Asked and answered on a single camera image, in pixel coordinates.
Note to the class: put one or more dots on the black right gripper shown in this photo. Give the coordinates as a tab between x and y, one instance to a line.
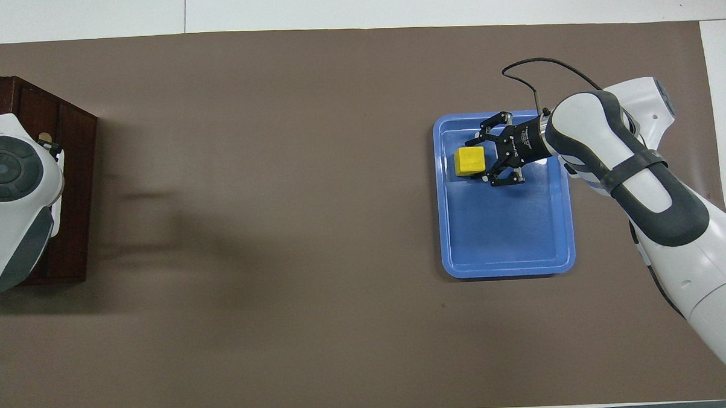
525	141

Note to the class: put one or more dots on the blue plastic tray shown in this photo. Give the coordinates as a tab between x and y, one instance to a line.
503	235

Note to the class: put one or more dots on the yellow cube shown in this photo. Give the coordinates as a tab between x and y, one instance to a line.
470	162

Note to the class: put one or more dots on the brown table mat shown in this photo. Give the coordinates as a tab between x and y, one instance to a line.
278	201

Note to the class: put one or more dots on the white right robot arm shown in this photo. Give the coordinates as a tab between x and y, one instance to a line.
640	176

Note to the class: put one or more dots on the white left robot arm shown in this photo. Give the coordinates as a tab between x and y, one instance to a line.
6	198

